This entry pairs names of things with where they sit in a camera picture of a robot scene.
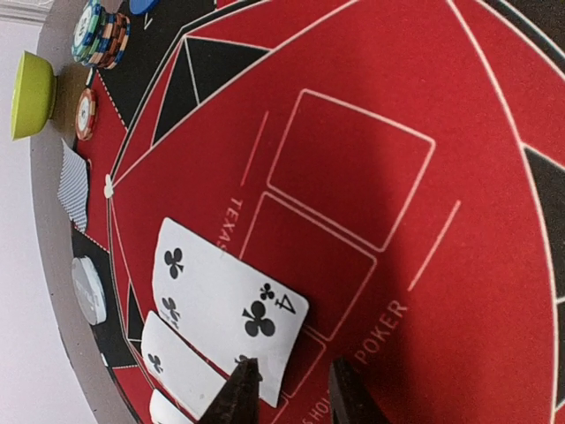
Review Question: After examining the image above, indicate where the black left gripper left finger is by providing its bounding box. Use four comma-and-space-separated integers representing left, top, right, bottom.
198, 358, 260, 424

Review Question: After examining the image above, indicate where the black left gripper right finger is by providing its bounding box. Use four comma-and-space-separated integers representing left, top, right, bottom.
328, 358, 390, 424

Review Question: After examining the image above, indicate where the two of clubs card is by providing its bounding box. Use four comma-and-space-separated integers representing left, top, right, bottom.
141, 311, 225, 419

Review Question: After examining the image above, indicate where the four of clubs card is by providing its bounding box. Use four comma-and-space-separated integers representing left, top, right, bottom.
152, 217, 309, 407

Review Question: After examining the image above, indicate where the red five poker chip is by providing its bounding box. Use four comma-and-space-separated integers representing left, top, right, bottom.
75, 88, 97, 140

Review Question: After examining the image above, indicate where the blue small blind button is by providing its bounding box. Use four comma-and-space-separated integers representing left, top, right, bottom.
129, 0, 160, 15

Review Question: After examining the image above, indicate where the round red black poker mat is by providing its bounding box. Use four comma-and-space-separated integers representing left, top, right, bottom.
72, 1, 564, 423

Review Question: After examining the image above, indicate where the green plastic bowl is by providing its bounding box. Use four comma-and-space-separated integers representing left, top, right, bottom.
11, 50, 57, 140

